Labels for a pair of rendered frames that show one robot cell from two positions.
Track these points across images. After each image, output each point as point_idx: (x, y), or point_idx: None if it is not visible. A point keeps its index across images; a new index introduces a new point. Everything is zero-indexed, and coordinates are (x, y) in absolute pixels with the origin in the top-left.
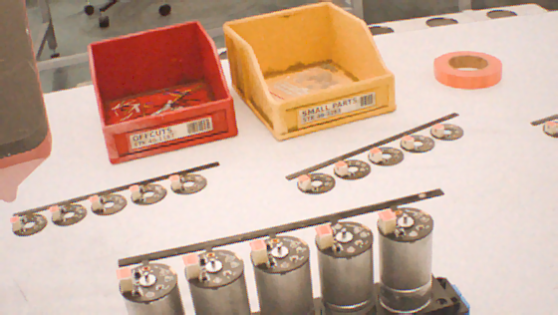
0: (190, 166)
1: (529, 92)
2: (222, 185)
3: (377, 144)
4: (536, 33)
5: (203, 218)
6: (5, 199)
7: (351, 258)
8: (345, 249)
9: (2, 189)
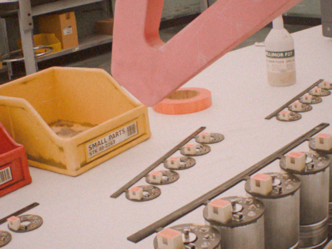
0: (12, 211)
1: (241, 104)
2: (58, 216)
3: (163, 157)
4: (204, 73)
5: (68, 242)
6: (183, 83)
7: (324, 170)
8: (316, 165)
9: (264, 23)
